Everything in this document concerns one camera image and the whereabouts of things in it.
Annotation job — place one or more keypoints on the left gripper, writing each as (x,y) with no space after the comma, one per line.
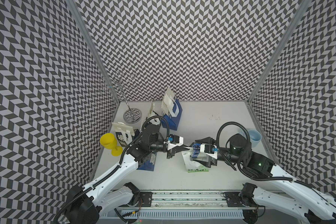
(171,152)

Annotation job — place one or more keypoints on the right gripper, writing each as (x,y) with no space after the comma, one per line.
(208,164)

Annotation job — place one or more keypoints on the blue black stapler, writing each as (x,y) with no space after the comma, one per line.
(195,150)

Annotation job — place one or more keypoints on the green white bag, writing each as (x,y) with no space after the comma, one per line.
(192,166)

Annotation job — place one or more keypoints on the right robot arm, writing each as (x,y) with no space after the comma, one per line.
(301,201)

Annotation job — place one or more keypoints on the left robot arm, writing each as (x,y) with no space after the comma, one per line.
(86,204)

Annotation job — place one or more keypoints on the yellow plastic cup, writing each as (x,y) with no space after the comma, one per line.
(109,141)

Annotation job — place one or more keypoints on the light blue mug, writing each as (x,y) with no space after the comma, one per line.
(255,137)

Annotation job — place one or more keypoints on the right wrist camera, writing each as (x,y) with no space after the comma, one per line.
(208,148)

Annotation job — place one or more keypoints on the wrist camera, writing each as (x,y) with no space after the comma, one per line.
(208,148)
(174,141)

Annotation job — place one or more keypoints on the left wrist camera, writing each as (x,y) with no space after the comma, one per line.
(174,141)

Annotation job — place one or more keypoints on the metal wire mug tree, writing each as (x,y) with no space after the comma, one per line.
(121,85)

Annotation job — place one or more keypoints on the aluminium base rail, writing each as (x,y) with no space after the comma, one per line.
(199,205)

